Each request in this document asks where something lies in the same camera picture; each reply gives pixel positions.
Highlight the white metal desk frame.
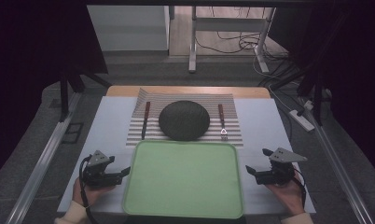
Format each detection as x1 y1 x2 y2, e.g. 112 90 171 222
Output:
187 5 277 75

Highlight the wooden table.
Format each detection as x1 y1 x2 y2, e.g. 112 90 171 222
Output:
104 85 272 100

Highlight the person's left hand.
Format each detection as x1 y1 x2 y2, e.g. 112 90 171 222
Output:
72 176 118 207

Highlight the green tray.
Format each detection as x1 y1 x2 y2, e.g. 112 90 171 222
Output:
121 139 244 220

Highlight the fork with brown handle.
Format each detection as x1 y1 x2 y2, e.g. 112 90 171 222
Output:
217 103 229 142

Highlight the dark round plate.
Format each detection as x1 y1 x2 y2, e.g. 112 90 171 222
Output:
158 99 211 142

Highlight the white power strip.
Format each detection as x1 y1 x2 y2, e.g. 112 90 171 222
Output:
288 108 316 133

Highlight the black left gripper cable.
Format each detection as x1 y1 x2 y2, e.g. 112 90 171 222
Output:
78 155 100 224

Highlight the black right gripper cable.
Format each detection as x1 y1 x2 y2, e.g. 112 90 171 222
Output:
291 167 308 209

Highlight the white cabinet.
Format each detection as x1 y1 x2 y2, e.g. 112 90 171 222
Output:
86 5 172 52

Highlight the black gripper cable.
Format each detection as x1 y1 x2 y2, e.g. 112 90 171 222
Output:
78 155 100 224
291 167 308 209

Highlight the white table cover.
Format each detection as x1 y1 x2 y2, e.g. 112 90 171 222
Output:
56 95 317 217

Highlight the aluminium rail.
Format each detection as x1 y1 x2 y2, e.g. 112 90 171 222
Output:
4 91 83 224
299 99 375 224

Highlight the dark curtain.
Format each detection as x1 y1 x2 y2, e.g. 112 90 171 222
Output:
0 0 109 183
268 5 375 174

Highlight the striped placemat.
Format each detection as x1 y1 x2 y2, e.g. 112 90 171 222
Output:
125 87 244 148

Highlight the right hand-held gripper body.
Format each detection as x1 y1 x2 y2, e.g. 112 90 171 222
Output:
259 147 308 187

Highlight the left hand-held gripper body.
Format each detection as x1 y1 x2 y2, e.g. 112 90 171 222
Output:
82 149 124 189

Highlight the person's right hand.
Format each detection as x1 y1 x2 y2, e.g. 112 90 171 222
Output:
264 173 306 217

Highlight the tangle of floor cables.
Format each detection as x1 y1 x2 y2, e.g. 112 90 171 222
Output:
194 6 291 63

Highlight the knife with brown handle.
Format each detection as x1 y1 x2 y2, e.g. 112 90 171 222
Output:
140 101 152 141

